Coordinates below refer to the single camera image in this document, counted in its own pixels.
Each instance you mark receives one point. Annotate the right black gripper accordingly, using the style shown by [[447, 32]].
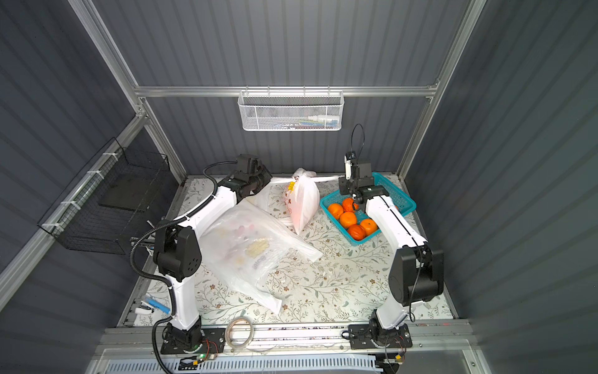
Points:
[[353, 188]]

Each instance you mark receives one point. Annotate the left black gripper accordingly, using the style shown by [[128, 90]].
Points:
[[261, 174]]

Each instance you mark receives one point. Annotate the teal plastic basket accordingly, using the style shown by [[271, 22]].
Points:
[[404, 204]]

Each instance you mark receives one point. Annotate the cartoon printed plastic bag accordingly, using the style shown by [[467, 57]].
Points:
[[300, 196]]

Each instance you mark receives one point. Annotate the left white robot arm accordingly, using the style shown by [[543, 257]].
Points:
[[176, 248]]

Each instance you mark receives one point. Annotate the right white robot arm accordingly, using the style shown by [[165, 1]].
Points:
[[417, 271]]

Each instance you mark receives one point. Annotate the orange mandarin top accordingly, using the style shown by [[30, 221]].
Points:
[[349, 205]]

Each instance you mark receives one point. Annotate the orange mandarin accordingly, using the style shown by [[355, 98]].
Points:
[[357, 232], [348, 219], [369, 226], [349, 205], [336, 210]]

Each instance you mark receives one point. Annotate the orange mandarin left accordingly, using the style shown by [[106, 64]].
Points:
[[336, 210]]

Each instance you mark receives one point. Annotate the orange mandarin centre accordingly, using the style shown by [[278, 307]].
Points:
[[348, 219]]

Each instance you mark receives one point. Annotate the orange mandarin front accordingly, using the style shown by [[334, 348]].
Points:
[[369, 226]]

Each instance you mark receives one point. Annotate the orange mandarin right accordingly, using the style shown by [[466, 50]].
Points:
[[357, 232]]

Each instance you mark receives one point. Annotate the clear plastic bag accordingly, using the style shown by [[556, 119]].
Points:
[[246, 244]]

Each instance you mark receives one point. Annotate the blue marker pen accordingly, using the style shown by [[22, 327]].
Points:
[[157, 305]]

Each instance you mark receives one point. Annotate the white wire wall basket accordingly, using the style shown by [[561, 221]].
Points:
[[301, 110]]

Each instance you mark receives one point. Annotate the black wire wall basket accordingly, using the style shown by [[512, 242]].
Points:
[[116, 202]]

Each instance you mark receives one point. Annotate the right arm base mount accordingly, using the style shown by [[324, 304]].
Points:
[[367, 336]]

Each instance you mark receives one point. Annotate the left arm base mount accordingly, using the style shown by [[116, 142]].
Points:
[[208, 341]]

